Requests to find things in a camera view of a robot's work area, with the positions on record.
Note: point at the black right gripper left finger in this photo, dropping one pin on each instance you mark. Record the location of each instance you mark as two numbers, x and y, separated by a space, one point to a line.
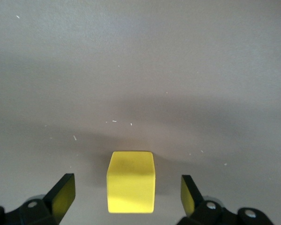
56 201

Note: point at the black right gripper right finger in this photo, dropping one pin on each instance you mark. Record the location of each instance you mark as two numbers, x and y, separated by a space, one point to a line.
196 206

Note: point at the yellow cube block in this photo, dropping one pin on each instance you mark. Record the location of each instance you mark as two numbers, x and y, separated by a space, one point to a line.
131 182

